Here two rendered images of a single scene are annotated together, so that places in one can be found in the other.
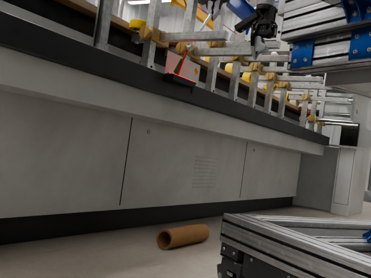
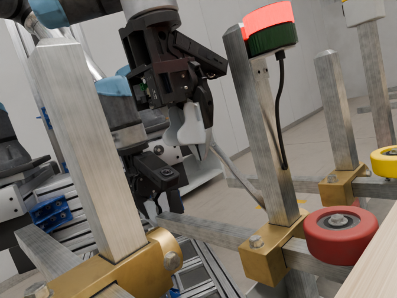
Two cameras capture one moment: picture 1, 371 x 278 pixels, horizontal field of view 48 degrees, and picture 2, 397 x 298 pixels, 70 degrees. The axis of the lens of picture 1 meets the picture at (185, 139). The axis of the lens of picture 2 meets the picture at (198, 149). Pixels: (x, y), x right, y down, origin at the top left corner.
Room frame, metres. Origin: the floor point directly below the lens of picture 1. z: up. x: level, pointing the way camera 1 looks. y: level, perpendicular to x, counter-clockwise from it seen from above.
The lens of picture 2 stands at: (2.24, 0.08, 1.09)
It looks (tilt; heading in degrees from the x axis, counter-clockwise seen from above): 10 degrees down; 198
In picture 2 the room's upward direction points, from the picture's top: 16 degrees counter-clockwise
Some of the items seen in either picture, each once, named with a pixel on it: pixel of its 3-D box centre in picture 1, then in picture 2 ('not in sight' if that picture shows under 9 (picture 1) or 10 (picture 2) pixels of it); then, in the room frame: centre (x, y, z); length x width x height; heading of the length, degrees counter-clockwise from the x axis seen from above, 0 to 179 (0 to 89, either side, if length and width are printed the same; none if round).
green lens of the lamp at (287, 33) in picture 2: not in sight; (272, 41); (1.85, 0.09, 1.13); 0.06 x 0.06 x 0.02
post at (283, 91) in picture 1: (282, 96); not in sight; (2.87, -0.63, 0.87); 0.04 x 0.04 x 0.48; 57
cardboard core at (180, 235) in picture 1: (184, 235); not in sight; (1.82, -0.05, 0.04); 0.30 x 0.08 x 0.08; 147
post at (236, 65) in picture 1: (236, 67); not in sight; (2.24, -0.22, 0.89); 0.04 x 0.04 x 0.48; 57
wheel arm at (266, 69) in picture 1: (268, 69); not in sight; (2.45, -0.43, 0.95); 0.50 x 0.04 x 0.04; 57
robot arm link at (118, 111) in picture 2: not in sight; (117, 103); (1.67, -0.25, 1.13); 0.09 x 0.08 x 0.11; 86
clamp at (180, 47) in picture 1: (187, 51); (282, 242); (1.84, 0.04, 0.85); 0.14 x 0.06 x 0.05; 147
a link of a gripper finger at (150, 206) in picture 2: (261, 49); (147, 215); (1.68, -0.26, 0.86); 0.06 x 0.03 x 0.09; 57
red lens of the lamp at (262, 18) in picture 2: not in sight; (267, 20); (1.85, 0.09, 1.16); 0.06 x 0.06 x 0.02
